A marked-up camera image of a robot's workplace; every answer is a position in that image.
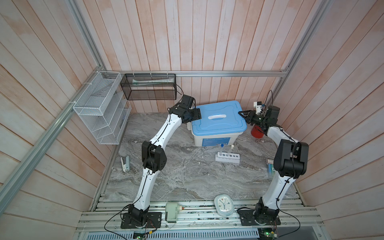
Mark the white stapler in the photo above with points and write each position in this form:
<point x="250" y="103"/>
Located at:
<point x="125" y="161"/>

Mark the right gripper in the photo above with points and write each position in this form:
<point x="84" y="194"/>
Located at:
<point x="249" y="117"/>

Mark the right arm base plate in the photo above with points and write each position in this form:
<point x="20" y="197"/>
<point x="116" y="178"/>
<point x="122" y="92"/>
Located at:
<point x="250" y="217"/>

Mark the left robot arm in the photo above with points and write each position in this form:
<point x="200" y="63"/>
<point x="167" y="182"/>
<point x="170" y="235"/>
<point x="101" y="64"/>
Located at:
<point x="154" y="158"/>

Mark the white analog clock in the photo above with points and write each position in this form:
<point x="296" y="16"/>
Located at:
<point x="224" y="205"/>

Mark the pack of colored markers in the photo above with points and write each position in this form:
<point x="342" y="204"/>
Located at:
<point x="270" y="168"/>

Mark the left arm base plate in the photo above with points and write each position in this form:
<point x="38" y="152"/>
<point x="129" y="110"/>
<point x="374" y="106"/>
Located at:
<point x="149" y="220"/>

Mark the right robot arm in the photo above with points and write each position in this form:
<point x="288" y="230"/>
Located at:
<point x="290" y="161"/>

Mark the white wire mesh shelf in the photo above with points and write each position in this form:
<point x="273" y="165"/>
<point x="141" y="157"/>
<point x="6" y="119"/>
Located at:
<point x="103" y="109"/>

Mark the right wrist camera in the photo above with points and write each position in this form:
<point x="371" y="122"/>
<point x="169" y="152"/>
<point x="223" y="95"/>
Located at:
<point x="259" y="107"/>

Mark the white plastic storage bin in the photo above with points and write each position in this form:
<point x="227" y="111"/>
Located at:
<point x="214" y="140"/>

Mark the red pencil cup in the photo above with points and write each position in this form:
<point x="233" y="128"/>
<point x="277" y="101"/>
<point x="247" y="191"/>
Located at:
<point x="257" y="132"/>

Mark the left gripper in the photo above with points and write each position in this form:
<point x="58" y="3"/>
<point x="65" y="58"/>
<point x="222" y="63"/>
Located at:
<point x="197" y="115"/>

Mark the black mesh wall basket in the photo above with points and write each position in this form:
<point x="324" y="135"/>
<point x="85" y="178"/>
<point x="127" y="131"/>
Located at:
<point x="139" y="87"/>

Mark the blue plastic bin lid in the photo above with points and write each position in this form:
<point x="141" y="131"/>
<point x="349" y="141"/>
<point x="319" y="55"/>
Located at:
<point x="219" y="118"/>

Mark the white test tube rack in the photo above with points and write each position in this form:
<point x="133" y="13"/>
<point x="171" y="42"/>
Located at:
<point x="227" y="157"/>

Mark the pale green timer device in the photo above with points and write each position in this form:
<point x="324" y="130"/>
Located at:
<point x="172" y="210"/>

